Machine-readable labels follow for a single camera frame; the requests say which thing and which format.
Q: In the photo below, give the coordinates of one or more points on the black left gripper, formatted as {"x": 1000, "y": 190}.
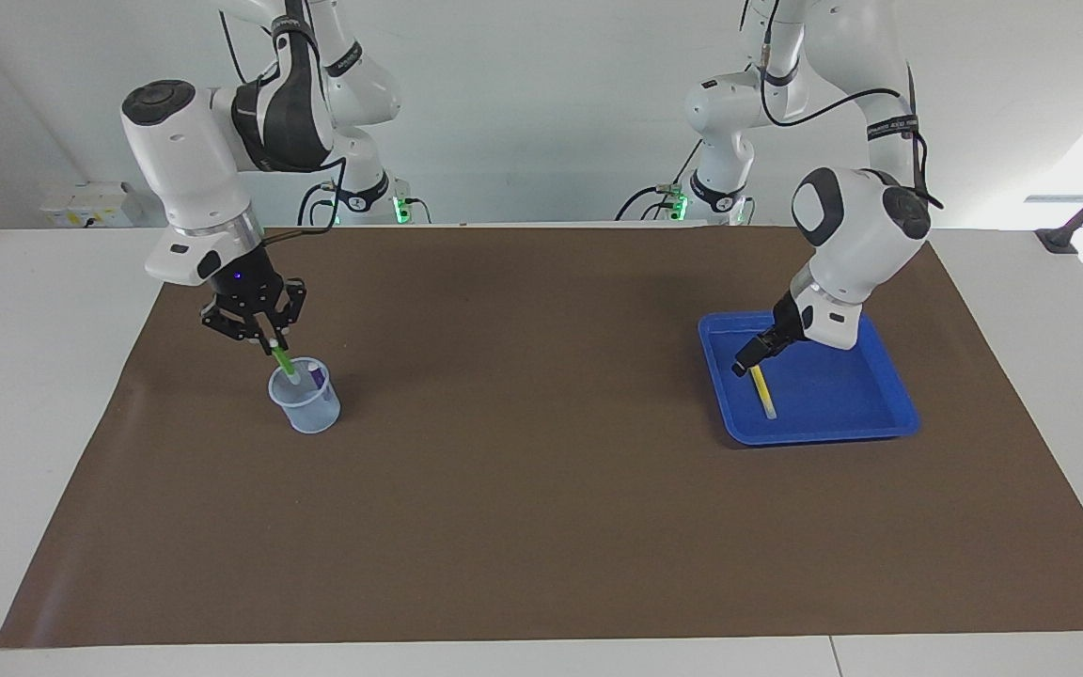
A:
{"x": 786, "y": 324}

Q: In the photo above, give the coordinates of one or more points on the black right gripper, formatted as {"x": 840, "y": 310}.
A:
{"x": 245, "y": 282}

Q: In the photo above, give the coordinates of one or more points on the yellow marker pen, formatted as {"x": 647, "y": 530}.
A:
{"x": 765, "y": 395}

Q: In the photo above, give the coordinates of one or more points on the green marker pen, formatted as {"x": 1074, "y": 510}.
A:
{"x": 286, "y": 365}

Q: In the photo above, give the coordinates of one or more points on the purple marker pen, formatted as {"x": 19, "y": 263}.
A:
{"x": 317, "y": 376}

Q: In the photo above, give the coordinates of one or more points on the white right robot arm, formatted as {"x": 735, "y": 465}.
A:
{"x": 184, "y": 160}

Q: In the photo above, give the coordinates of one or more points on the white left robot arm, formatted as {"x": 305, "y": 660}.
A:
{"x": 861, "y": 244}

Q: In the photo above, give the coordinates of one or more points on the blue plastic tray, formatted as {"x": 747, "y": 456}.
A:
{"x": 833, "y": 414}

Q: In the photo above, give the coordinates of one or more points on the clear plastic cup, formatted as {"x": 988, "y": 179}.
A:
{"x": 311, "y": 414}

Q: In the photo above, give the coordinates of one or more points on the brown table mat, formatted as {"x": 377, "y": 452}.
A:
{"x": 541, "y": 517}

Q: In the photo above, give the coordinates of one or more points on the white wall power socket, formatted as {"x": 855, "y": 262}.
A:
{"x": 90, "y": 205}

